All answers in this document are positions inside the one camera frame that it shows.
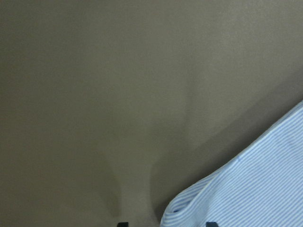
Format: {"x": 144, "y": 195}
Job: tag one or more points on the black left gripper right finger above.
{"x": 210, "y": 224}

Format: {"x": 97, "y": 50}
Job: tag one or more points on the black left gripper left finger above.
{"x": 123, "y": 224}

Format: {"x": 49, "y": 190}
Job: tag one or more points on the light blue striped shirt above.
{"x": 261, "y": 187}

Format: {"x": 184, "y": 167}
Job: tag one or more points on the brown paper table cover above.
{"x": 110, "y": 108}

